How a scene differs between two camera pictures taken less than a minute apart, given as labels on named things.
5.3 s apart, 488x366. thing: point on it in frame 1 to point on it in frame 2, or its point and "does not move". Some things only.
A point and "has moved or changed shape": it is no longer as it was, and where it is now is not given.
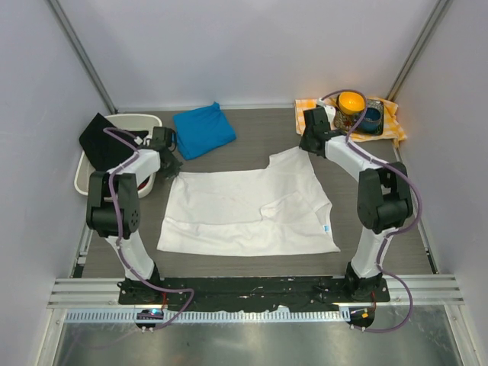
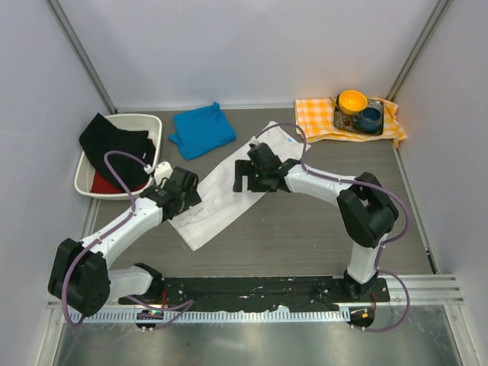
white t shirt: x=273 y=212 has moved or changed shape
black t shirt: x=107 y=147 does not move
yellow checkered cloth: x=392 y=129 does not move
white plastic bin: x=130 y=122 does not move
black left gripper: x=170 y=165 to x=189 y=194
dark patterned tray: x=347 y=123 does not move
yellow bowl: x=351 y=103 does not move
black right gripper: x=309 y=142 to x=241 y=175
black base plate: x=190 y=293 does not move
